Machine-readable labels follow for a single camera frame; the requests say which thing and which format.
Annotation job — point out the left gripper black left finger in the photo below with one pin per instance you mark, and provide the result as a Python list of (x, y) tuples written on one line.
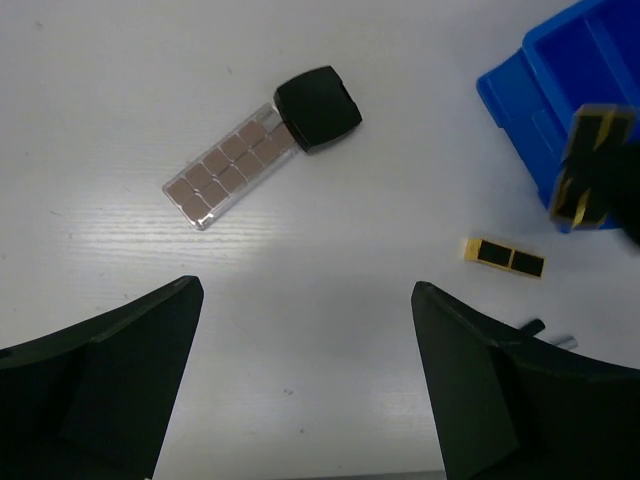
[(94, 400)]

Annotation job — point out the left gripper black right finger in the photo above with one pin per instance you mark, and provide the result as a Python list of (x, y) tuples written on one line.
[(507, 405)]

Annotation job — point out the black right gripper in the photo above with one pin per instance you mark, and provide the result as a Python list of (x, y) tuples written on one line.
[(611, 176)]

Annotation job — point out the black gold square lipstick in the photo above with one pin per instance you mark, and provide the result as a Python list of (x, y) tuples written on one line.
[(503, 257)]

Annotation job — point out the clear nude eyeshadow palette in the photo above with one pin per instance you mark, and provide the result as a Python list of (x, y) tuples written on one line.
[(215, 181)]

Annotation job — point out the gold capped dark pencil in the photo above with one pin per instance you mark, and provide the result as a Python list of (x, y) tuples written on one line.
[(533, 327)]

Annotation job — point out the red silver lip gloss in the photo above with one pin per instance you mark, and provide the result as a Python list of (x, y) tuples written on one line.
[(566, 342)]

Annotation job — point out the blue divided plastic bin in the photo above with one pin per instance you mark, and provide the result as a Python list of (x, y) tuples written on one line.
[(588, 54)]

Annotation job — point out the black square compact case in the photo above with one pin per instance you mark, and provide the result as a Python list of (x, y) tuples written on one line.
[(317, 109)]

